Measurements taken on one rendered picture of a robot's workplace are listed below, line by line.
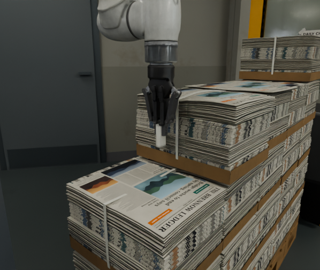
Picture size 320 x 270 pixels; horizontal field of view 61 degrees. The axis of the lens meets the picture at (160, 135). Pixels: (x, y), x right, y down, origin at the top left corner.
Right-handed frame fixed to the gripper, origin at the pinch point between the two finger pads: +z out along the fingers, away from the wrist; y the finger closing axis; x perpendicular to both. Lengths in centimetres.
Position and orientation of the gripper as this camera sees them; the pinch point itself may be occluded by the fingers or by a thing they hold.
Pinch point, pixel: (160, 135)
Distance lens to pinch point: 79.6
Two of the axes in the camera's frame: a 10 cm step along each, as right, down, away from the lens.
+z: 0.0, 9.6, 2.7
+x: -6.4, 2.1, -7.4
